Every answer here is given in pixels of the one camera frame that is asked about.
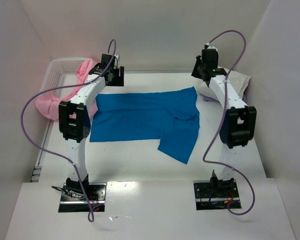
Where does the blue t shirt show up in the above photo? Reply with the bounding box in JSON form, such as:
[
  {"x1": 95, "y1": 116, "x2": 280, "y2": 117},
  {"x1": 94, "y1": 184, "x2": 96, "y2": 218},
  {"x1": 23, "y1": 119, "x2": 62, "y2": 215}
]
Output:
[{"x1": 89, "y1": 87, "x2": 200, "y2": 164}]

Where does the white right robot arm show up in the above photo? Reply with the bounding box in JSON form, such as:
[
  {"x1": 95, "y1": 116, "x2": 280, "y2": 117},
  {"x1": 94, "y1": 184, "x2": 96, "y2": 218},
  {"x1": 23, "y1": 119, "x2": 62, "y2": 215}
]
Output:
[{"x1": 191, "y1": 45, "x2": 257, "y2": 206}]

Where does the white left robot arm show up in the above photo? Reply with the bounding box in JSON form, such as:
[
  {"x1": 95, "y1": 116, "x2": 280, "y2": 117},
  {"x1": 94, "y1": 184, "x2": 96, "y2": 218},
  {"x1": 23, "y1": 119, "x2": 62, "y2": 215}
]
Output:
[{"x1": 58, "y1": 53, "x2": 125, "y2": 195}]

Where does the white folded t shirt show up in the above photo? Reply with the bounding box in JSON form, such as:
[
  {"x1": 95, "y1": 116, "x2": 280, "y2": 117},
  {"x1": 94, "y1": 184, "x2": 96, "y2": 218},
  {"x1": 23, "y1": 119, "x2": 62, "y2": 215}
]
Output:
[{"x1": 197, "y1": 71, "x2": 251, "y2": 102}]

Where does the white plastic basket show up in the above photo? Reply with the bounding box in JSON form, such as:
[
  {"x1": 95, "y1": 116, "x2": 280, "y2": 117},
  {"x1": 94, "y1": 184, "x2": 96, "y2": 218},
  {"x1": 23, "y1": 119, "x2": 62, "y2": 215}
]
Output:
[{"x1": 39, "y1": 57, "x2": 87, "y2": 92}]

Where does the pink t shirt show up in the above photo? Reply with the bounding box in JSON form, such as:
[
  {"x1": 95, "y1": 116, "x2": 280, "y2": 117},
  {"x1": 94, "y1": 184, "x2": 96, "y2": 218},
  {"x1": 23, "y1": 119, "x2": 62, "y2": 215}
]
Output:
[{"x1": 35, "y1": 58, "x2": 97, "y2": 121}]

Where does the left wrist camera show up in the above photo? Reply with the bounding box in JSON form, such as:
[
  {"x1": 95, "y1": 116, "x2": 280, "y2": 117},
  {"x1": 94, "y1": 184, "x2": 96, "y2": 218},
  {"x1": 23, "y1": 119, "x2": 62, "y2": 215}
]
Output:
[{"x1": 114, "y1": 54, "x2": 120, "y2": 69}]

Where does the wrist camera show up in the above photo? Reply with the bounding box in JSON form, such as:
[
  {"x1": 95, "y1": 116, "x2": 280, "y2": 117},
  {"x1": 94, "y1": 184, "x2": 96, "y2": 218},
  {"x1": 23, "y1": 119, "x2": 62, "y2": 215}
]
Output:
[
  {"x1": 114, "y1": 54, "x2": 120, "y2": 69},
  {"x1": 204, "y1": 42, "x2": 218, "y2": 51}
]

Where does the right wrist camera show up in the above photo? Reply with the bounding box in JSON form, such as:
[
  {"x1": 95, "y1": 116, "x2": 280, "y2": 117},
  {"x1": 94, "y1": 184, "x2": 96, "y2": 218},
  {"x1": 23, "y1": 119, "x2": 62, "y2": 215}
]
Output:
[{"x1": 204, "y1": 42, "x2": 218, "y2": 51}]

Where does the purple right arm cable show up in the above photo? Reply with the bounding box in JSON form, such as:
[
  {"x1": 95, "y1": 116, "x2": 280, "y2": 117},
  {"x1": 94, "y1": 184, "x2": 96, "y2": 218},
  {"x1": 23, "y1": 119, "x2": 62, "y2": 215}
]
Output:
[{"x1": 202, "y1": 29, "x2": 256, "y2": 216}]

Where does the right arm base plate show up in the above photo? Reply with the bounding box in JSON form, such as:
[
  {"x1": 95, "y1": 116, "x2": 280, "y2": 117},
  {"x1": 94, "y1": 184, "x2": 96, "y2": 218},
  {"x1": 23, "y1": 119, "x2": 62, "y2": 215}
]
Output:
[{"x1": 193, "y1": 180, "x2": 242, "y2": 211}]

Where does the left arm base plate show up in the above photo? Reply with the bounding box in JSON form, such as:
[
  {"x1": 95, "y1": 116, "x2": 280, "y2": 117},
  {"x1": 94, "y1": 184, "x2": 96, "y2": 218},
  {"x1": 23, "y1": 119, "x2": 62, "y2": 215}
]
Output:
[{"x1": 58, "y1": 183, "x2": 107, "y2": 213}]

